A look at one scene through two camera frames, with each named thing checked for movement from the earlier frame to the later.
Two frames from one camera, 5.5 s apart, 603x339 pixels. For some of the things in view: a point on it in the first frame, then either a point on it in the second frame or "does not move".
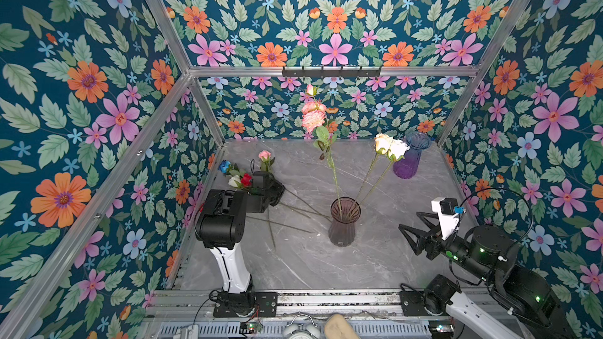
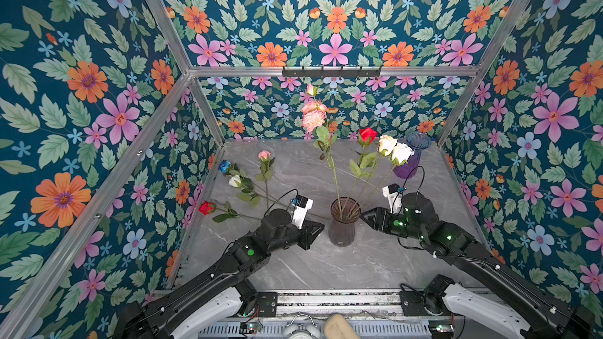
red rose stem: (246, 181) → (367, 136)
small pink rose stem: (265, 156) does not move
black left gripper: (279, 188) → (308, 227)
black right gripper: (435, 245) → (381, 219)
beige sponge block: (337, 327) does not move
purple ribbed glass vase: (407, 167) does not move
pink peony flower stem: (314, 118) does not move
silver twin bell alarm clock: (301, 332) does not move
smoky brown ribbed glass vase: (345, 211) does not move
